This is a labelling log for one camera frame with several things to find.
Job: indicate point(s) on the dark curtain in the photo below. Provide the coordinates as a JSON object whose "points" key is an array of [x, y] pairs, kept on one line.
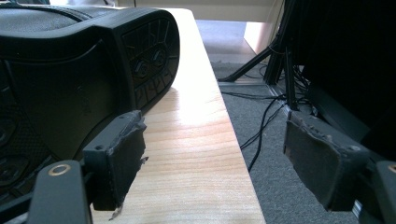
{"points": [[351, 56]]}

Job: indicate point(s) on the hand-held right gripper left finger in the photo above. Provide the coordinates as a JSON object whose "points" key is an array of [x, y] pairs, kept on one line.
{"points": [[118, 161]]}

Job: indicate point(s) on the black leather shoe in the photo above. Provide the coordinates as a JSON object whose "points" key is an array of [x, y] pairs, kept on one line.
{"points": [[62, 102]]}

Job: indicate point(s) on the black tripod stand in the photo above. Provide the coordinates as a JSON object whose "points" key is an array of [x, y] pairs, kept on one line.
{"points": [[280, 37]]}

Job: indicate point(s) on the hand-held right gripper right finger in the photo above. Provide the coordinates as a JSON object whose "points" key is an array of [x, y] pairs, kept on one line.
{"points": [[323, 168]]}

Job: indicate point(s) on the beige cabinet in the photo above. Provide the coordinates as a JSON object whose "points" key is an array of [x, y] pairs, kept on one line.
{"points": [[218, 9]]}

